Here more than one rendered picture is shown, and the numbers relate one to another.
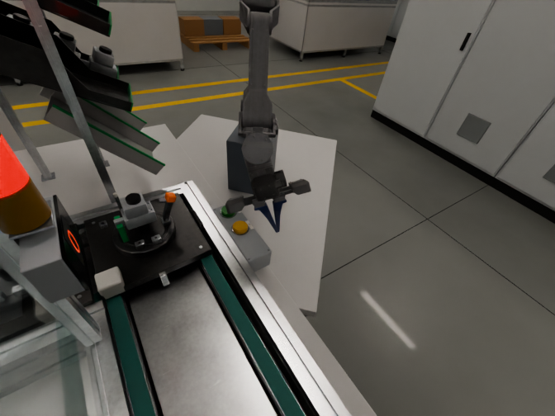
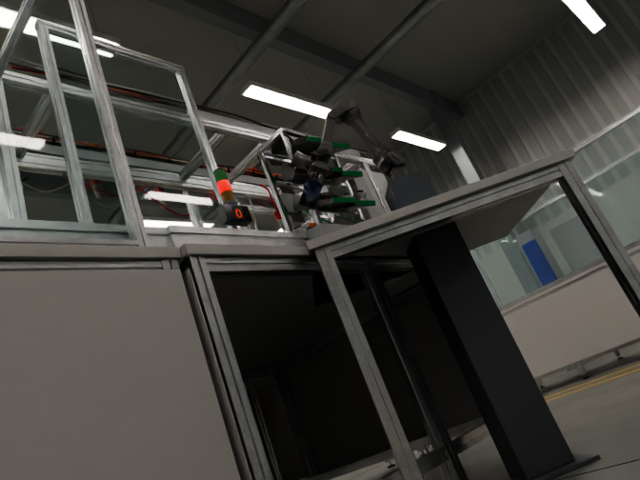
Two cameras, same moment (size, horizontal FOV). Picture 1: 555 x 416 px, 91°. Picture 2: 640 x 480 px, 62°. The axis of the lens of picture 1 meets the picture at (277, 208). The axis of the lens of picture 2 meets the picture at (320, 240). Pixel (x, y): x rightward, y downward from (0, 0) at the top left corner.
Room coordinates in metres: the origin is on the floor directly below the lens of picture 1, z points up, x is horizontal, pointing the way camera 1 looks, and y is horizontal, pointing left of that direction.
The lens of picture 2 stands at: (0.01, -1.58, 0.31)
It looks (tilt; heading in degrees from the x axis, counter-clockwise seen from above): 20 degrees up; 76
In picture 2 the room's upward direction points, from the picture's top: 22 degrees counter-clockwise
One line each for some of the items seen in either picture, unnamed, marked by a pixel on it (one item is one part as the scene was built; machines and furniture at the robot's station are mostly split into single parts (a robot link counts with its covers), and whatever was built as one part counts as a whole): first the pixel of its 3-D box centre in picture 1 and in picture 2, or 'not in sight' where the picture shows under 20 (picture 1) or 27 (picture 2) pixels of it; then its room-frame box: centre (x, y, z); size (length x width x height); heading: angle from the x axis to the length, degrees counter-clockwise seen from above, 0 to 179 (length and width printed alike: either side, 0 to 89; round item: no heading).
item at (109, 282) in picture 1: (110, 282); not in sight; (0.28, 0.33, 0.97); 0.05 x 0.05 x 0.04; 39
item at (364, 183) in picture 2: not in sight; (397, 239); (1.40, 1.83, 1.42); 0.30 x 0.09 x 1.13; 39
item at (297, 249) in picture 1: (239, 182); (425, 238); (0.82, 0.16, 0.84); 0.90 x 0.70 x 0.03; 173
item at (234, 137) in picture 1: (253, 159); (414, 206); (0.81, 0.11, 0.96); 0.14 x 0.14 x 0.20; 83
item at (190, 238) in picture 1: (147, 237); not in sight; (0.42, 0.31, 0.96); 0.24 x 0.24 x 0.02; 39
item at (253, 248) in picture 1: (239, 235); (335, 236); (0.49, 0.09, 0.93); 0.21 x 0.07 x 0.06; 39
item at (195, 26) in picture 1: (215, 32); not in sight; (6.05, 1.62, 0.20); 1.20 x 0.80 x 0.41; 128
